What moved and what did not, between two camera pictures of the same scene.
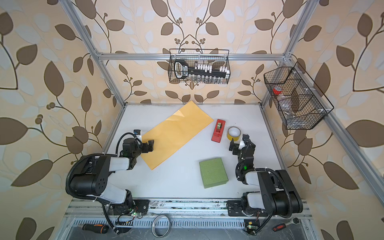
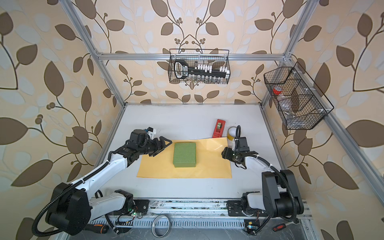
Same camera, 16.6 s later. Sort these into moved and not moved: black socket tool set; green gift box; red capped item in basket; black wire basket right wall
Moved: green gift box
Not moved: red capped item in basket; black wire basket right wall; black socket tool set
